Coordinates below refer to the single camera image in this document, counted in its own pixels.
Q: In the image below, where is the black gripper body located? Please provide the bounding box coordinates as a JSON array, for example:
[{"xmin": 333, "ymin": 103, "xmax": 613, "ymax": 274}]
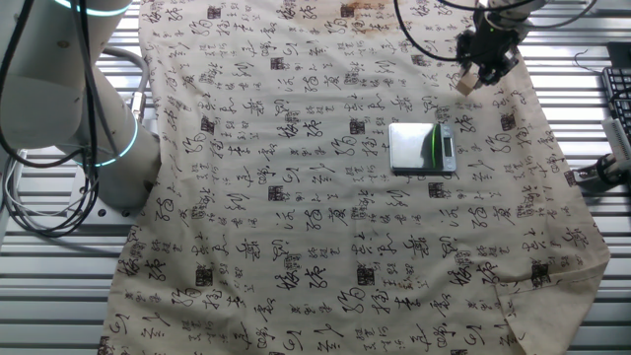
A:
[{"xmin": 467, "ymin": 10, "xmax": 523, "ymax": 66}]

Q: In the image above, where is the black floor cable loop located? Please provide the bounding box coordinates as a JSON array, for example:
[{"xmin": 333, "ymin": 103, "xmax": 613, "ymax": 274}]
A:
[{"xmin": 0, "ymin": 0, "xmax": 122, "ymax": 239}]

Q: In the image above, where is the silver camera box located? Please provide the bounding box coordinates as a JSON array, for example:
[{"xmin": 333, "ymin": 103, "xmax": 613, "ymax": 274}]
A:
[{"xmin": 600, "ymin": 116, "xmax": 631, "ymax": 162}]

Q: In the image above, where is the black box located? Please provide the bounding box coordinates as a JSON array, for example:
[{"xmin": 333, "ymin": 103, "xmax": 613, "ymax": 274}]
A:
[{"xmin": 605, "ymin": 41, "xmax": 631, "ymax": 68}]

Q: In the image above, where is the small wooden cube block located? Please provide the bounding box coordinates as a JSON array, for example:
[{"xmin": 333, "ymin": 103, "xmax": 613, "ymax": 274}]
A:
[{"xmin": 455, "ymin": 72, "xmax": 481, "ymax": 97}]

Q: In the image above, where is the grey cable with metal connector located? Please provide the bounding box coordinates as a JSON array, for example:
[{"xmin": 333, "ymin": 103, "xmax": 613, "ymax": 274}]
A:
[{"xmin": 101, "ymin": 44, "xmax": 151, "ymax": 124}]

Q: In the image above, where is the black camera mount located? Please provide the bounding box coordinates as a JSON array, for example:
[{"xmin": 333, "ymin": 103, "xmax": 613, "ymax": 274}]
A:
[{"xmin": 571, "ymin": 153, "xmax": 631, "ymax": 192}]

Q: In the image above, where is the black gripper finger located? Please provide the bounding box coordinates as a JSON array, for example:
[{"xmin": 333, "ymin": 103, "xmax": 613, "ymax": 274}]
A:
[
  {"xmin": 455, "ymin": 29, "xmax": 478, "ymax": 80},
  {"xmin": 476, "ymin": 52, "xmax": 520, "ymax": 90}
]

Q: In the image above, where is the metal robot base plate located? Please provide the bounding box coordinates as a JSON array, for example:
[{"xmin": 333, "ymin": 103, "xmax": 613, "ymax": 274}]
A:
[{"xmin": 66, "ymin": 147, "xmax": 149, "ymax": 229}]

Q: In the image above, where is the black keyboard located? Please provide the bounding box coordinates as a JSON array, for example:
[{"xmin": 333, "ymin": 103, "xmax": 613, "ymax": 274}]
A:
[{"xmin": 600, "ymin": 66, "xmax": 631, "ymax": 144}]

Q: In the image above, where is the calligraphy print beige tablecloth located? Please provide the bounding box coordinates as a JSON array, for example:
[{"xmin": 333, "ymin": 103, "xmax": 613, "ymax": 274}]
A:
[{"xmin": 97, "ymin": 0, "xmax": 612, "ymax": 355}]

